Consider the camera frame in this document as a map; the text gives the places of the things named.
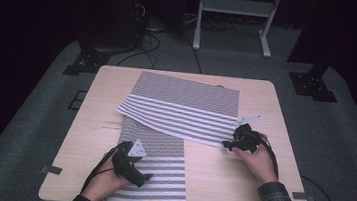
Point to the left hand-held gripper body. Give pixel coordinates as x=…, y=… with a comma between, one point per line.
x=126, y=163

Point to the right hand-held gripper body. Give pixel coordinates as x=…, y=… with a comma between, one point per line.
x=246, y=138

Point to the grey white striped cloth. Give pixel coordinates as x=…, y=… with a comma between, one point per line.
x=163, y=166
x=183, y=101

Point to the person's right hand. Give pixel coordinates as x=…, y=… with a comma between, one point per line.
x=260, y=164

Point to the person's left hand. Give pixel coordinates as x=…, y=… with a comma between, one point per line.
x=102, y=183

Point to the grey tape strip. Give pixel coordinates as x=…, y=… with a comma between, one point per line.
x=303, y=196
x=52, y=169

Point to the black stand base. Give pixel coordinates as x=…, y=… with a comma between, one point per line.
x=313, y=86
x=86, y=62

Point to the white metal stand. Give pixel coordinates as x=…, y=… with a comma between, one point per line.
x=235, y=6

